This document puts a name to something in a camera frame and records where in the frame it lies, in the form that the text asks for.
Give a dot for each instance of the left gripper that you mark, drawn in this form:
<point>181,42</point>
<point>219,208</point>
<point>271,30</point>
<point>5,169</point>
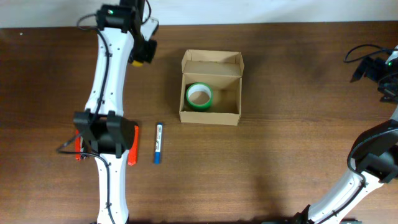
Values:
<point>149,55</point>

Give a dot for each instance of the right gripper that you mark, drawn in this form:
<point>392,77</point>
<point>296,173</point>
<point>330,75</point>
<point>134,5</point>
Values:
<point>374,65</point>

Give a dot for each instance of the small yellow tape roll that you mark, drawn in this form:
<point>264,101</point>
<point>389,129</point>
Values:
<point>136,64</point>

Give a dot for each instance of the green tape roll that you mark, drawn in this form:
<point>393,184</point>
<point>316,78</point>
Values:
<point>199,96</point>

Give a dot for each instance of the brown cardboard box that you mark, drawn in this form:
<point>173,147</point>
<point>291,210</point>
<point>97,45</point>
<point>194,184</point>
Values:
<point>223,72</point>

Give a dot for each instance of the blue whiteboard marker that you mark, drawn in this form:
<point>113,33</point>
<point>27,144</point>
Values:
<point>158,144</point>

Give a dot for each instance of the orange utility knife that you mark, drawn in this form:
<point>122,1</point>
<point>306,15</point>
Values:
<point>132,157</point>

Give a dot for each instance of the red black stapler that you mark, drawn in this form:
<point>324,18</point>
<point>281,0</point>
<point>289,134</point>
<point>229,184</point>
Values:
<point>79,148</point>

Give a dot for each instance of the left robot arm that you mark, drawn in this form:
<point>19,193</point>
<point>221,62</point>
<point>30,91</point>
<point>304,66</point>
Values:
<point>124,34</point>

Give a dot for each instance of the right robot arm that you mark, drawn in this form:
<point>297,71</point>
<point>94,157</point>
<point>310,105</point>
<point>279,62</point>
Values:
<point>372,160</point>

